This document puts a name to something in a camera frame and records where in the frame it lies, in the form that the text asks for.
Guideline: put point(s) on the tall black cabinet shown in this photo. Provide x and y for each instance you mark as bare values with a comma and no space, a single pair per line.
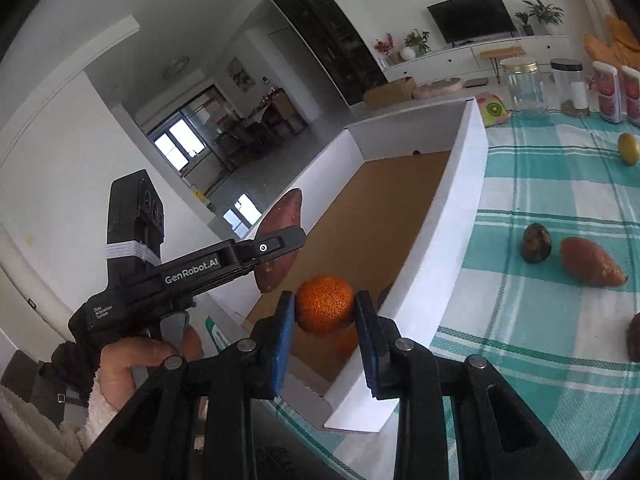
325,35

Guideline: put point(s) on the teal checkered tablecloth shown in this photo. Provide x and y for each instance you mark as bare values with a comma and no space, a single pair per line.
525,310

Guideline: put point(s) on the orange tangerine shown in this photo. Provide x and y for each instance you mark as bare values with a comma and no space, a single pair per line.
325,305

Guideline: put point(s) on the framed wall picture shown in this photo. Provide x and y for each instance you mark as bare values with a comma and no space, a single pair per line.
239,74

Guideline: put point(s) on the clear jar with black lid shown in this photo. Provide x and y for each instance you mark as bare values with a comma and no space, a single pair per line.
570,87

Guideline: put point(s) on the dark brown oval fruit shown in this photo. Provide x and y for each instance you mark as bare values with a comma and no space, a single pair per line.
536,242

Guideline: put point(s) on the orange cushion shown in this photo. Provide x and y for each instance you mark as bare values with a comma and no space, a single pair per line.
615,45

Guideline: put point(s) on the round white vase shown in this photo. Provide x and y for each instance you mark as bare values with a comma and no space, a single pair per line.
408,53

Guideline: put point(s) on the yellow round fruit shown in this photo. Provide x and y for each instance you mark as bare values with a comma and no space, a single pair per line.
629,149

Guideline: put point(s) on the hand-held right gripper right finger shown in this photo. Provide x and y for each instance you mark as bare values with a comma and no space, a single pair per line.
367,350

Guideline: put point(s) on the long reddish sweet potato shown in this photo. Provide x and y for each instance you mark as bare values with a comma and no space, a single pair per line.
282,215

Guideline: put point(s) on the pink floor cushion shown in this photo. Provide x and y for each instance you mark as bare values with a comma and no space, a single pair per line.
440,89

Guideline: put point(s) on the white fuzzy blanket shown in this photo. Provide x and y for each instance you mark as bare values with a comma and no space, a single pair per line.
35,440

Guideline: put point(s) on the small potted green plant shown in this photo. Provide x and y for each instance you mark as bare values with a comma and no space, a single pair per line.
524,22

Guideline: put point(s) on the round ceiling light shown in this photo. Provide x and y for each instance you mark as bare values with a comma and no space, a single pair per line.
176,67

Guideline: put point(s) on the wooden stool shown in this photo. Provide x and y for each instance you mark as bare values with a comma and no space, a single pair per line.
502,53

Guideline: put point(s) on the plump reddish sweet potato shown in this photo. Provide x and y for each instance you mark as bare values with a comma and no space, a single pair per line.
590,262

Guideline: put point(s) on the large potted green plant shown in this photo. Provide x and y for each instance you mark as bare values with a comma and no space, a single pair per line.
544,12

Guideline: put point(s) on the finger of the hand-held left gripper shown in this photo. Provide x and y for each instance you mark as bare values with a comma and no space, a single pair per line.
265,247

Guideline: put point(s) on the white green tube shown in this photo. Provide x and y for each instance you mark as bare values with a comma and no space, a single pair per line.
216,332

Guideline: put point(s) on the grey bag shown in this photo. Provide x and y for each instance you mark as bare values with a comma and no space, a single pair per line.
50,390

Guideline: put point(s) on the dark brown round root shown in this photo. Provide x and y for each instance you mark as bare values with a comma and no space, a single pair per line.
635,337

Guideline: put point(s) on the glass jar with gold lid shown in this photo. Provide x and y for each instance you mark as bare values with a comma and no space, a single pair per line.
524,90

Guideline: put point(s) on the bushy potted green plant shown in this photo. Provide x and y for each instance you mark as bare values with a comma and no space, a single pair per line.
417,40

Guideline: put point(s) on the person's left hand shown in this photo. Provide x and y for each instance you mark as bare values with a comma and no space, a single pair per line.
125,365

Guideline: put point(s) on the white television cabinet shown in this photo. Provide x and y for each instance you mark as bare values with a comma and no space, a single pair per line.
450,62

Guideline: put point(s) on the red flower bouquet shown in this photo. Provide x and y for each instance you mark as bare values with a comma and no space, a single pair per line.
384,45

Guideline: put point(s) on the white can with red label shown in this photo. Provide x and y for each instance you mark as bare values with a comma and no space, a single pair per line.
607,92
632,97

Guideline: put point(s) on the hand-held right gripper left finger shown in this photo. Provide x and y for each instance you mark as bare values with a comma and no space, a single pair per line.
283,350

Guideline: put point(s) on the black television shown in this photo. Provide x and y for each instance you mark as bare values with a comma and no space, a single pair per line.
472,15

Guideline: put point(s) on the brown cardboard box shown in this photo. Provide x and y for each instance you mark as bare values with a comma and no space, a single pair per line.
390,92

